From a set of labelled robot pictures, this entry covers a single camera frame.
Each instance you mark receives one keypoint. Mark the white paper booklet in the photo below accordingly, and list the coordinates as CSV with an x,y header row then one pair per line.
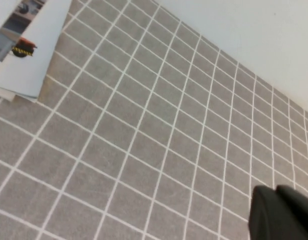
x,y
26,97

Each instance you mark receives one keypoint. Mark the AgileX robot brochure book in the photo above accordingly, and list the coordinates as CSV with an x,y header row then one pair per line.
x,y
31,70

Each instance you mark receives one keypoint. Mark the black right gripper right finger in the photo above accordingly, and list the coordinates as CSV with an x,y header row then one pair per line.
x,y
301,207

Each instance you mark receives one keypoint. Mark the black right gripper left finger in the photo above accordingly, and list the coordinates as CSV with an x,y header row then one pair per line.
x,y
266,220

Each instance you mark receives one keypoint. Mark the grey white-checked tablecloth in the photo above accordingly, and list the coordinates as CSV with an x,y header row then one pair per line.
x,y
143,125

